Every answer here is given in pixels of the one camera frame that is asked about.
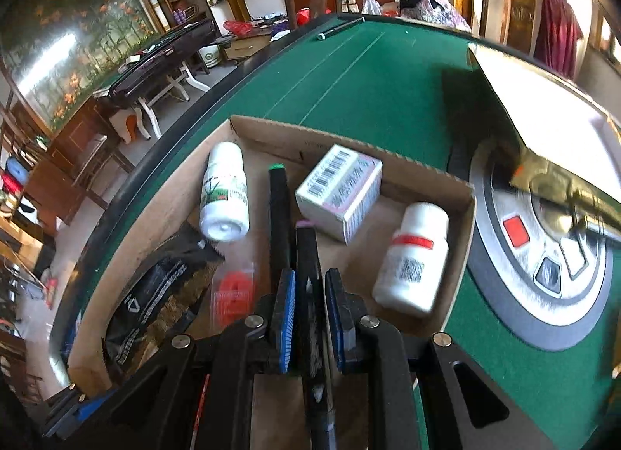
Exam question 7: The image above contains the dark red cloth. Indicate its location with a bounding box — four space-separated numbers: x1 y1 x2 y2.
534 0 584 81

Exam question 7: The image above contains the dark mahjong table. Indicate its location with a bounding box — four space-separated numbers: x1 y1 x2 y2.
92 18 220 140

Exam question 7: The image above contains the black pen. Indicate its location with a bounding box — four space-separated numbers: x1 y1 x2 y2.
317 17 366 40

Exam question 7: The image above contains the small white orange stool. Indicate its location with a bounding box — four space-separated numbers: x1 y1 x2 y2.
109 107 147 145

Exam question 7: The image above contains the low wooden cabinet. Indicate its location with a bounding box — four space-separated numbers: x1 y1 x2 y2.
224 35 273 63

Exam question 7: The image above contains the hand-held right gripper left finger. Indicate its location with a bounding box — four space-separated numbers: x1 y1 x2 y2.
109 268 298 450

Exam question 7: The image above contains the round grey table console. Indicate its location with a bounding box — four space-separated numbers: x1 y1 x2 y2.
446 137 621 353

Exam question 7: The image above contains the tall white bottle green label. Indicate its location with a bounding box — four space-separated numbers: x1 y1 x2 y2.
200 142 250 242

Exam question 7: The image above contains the pile of patterned bags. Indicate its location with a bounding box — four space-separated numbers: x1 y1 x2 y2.
399 0 472 34

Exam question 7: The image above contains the brown wooden armchair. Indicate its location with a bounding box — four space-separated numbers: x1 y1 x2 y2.
47 96 137 211

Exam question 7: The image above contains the white bottle red label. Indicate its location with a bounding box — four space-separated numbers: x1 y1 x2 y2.
373 202 450 318

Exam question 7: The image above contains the flower wall painting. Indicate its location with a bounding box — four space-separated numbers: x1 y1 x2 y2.
0 0 163 136

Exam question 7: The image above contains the black marker green cap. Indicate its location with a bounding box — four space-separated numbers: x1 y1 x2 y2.
268 163 293 286

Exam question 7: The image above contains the black marker pink cap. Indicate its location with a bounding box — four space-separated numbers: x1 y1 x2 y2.
295 219 338 450

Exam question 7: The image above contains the black pouch bag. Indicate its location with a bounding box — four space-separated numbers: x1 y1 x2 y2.
103 227 226 375

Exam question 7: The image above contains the cardboard box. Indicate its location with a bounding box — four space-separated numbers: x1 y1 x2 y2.
67 114 479 450

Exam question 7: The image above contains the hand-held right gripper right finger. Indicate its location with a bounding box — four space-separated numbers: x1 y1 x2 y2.
324 268 539 450

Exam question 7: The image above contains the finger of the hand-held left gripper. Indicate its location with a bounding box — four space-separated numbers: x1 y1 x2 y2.
41 382 117 441

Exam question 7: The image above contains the clear package red item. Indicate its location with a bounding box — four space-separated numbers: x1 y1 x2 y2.
212 260 257 330

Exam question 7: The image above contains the white medicine box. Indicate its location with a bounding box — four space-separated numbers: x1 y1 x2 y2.
295 144 383 244

